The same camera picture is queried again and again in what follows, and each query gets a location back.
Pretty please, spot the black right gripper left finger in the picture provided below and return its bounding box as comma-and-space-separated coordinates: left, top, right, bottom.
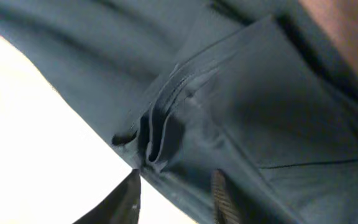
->
73, 169, 141, 224

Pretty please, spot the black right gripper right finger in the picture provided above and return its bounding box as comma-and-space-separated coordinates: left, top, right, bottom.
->
211, 169, 260, 224

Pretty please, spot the black leggings red waistband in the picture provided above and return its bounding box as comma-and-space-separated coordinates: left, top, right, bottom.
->
0, 1, 358, 223

